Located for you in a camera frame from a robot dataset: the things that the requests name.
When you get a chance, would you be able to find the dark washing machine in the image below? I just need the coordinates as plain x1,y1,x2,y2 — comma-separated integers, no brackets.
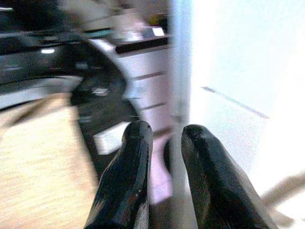
0,0,124,113

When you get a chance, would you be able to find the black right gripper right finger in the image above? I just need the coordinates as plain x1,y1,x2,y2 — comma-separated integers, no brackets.
181,124,280,229

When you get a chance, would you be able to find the white drawer cabinet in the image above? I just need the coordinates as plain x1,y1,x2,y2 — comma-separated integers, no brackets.
90,33,191,153

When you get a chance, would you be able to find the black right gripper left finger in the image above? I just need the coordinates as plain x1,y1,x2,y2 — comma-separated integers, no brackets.
83,120,154,229

